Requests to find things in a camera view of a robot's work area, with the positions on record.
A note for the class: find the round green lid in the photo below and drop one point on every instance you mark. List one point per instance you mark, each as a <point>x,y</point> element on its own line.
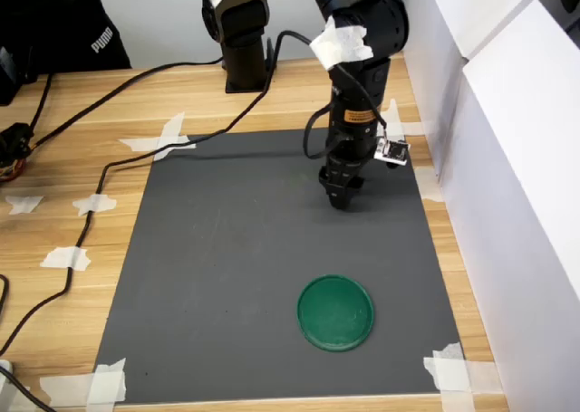
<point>335,312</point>

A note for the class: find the white tape cross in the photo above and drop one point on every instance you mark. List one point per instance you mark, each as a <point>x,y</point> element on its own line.
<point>165,140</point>
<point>394,120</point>
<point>453,371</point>
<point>106,382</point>

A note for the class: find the white tape strip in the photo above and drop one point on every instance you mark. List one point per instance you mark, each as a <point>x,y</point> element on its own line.
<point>65,257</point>
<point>93,203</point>
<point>428,185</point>
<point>25,203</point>

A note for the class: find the crumpled white tape wad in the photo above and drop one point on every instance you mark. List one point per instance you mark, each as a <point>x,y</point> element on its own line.
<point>340,45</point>

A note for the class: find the white partition box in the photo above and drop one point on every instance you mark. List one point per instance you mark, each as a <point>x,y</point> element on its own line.
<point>521,204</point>
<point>435,45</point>

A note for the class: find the dark grey mat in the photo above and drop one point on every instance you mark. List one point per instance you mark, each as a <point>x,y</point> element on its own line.
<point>226,271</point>

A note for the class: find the person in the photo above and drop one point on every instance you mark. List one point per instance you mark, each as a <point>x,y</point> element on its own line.
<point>68,22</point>

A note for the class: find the small white camera box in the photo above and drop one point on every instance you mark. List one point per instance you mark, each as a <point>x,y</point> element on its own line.
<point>392,151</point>

